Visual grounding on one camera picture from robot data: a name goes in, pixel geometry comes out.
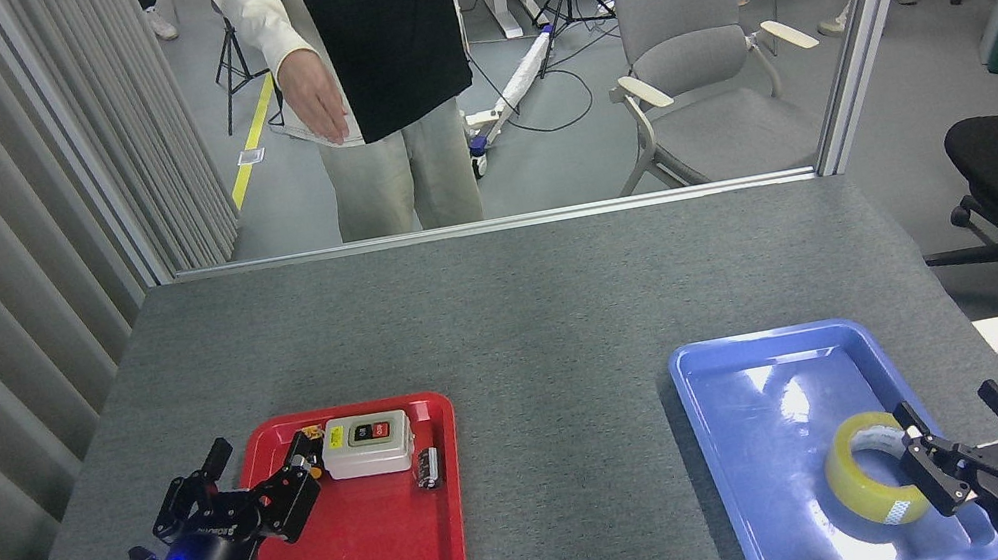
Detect yellow tape roll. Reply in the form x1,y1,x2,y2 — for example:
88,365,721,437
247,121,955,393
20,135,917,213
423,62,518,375
817,404,936,537

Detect person's right hand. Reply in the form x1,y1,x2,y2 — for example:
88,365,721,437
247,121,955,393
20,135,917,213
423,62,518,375
274,44,353,152

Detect small black cylindrical component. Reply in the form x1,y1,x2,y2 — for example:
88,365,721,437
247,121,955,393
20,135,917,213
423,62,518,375
409,445,448,493

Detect blue plastic tray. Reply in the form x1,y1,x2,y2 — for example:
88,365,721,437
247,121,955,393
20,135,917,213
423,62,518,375
665,296,998,560

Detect silver aluminium crossbar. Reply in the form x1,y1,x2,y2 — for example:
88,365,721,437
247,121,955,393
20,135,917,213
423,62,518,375
171,162,822,286

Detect white stand on wheels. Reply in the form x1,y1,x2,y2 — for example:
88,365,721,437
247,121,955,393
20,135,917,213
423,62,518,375
447,25,579,180

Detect grey chair cream armrests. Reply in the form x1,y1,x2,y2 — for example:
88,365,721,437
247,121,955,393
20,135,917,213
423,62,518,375
586,0,840,198

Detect white push button switch box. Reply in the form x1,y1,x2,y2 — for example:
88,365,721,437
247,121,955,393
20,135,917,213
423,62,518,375
316,407,420,484

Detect silver aluminium post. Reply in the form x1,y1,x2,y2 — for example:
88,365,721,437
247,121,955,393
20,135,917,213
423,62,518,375
789,0,985,178

